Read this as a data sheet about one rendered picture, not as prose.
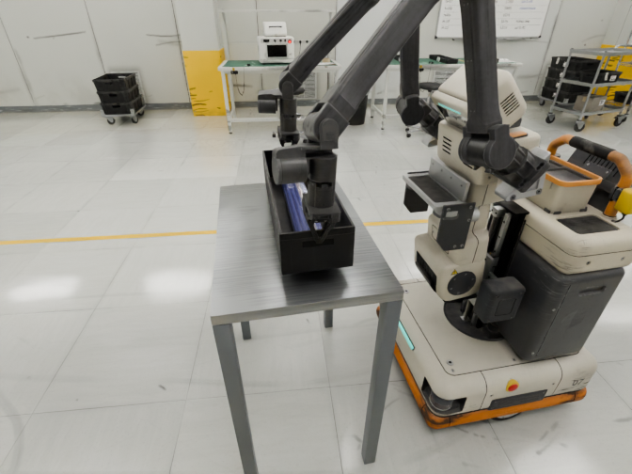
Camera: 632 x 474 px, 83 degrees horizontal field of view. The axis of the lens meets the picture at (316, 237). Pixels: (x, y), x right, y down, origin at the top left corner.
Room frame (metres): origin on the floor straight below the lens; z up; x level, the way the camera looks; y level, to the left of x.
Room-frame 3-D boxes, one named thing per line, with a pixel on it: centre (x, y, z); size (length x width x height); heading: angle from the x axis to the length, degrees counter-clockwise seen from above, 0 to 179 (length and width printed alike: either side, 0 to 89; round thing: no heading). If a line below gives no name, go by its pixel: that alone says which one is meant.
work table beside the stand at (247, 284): (0.95, 0.08, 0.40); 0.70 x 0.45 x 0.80; 11
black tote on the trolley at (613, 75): (5.15, -3.76, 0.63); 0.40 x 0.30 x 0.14; 110
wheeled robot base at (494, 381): (1.10, -0.68, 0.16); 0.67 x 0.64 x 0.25; 101
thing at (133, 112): (5.44, 2.81, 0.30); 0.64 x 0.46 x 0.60; 9
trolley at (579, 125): (5.16, -3.78, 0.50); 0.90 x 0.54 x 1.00; 110
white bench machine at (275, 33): (5.13, 0.51, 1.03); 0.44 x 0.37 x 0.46; 102
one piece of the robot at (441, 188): (1.04, -0.40, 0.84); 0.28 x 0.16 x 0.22; 11
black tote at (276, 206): (0.96, 0.05, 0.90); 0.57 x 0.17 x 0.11; 11
